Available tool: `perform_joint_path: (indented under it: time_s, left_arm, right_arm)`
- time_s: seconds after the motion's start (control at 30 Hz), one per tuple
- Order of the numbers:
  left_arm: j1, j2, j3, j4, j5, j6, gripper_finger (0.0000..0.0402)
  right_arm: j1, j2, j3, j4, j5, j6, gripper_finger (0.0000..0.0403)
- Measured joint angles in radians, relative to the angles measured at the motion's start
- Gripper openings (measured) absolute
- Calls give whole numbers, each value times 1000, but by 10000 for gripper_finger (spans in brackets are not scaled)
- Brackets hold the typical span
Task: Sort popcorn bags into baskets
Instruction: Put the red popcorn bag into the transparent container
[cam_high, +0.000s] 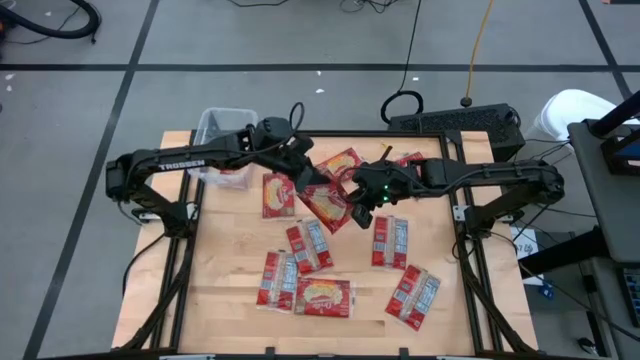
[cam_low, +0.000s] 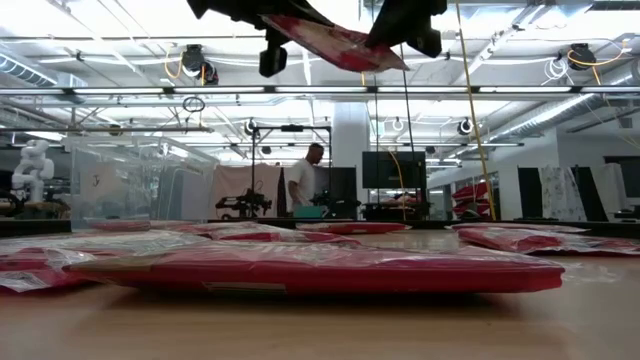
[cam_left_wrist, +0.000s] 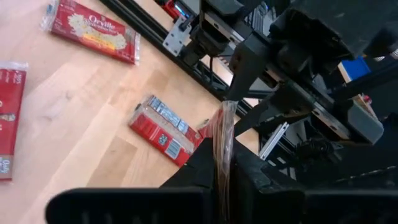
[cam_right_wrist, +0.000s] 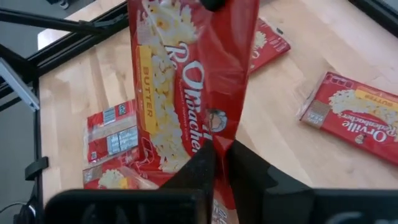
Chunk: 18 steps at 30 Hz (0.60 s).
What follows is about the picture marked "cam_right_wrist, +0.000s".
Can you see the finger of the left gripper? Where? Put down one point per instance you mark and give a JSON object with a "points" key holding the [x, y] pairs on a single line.
{"points": [[213, 4]]}

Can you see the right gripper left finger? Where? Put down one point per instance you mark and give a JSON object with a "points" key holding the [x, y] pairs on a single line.
{"points": [[124, 208]]}

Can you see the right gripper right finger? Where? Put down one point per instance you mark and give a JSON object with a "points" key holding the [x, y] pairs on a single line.
{"points": [[311, 208]]}

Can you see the red popcorn bag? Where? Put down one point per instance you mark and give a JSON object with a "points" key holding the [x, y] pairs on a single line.
{"points": [[109, 137], [357, 124], [199, 77], [109, 179], [270, 46]]}

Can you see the silver aluminium extrusion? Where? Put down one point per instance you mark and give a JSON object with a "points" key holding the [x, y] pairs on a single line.
{"points": [[18, 84]]}

